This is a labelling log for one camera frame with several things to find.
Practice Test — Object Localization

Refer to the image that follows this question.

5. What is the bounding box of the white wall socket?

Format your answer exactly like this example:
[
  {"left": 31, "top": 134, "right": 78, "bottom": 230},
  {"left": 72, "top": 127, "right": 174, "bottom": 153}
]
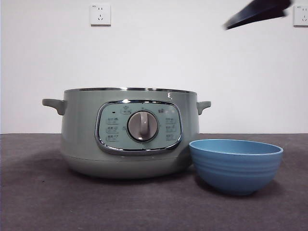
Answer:
[
  {"left": 293, "top": 5, "right": 308, "bottom": 26},
  {"left": 90, "top": 3, "right": 112, "bottom": 26}
]

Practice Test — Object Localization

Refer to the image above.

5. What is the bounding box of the blue ribbed bowl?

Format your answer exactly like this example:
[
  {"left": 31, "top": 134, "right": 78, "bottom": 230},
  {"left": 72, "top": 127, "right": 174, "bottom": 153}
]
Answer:
[{"left": 189, "top": 139, "right": 284, "bottom": 196}]

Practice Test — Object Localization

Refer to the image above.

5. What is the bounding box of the pale green electric steamer pot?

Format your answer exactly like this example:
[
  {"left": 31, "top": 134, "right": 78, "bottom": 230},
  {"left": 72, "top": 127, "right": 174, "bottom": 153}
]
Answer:
[{"left": 42, "top": 88, "right": 212, "bottom": 179}]

